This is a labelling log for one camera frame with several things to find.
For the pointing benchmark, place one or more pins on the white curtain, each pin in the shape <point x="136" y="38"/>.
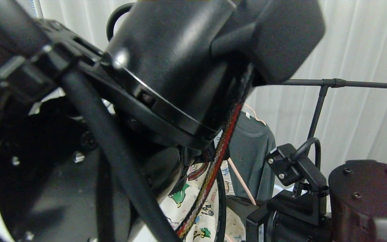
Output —
<point x="358" y="40"/>

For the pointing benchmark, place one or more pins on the pink clothes hanger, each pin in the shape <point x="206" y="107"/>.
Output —
<point x="259" y="117"/>
<point x="244" y="185"/>

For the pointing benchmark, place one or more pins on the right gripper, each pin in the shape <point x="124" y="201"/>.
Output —
<point x="294" y="228"/>

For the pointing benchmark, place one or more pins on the black clothes rack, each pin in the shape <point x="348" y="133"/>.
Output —
<point x="348" y="83"/>

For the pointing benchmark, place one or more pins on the cream printed garment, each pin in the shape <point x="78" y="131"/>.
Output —
<point x="210" y="222"/>

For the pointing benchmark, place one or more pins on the dark grey T-shirt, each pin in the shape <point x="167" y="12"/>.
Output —
<point x="254" y="158"/>

